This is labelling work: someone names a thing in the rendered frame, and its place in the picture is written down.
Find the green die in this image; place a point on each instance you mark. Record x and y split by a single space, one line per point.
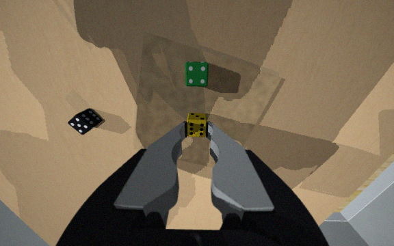
196 73

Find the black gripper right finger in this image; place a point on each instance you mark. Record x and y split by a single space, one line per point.
242 183

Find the yellow die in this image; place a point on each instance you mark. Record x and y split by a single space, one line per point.
196 124

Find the tan textured mat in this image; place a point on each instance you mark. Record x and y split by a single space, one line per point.
234 99

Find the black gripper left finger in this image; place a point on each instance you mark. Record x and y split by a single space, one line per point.
147 182

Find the black die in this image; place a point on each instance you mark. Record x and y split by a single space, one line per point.
85 121

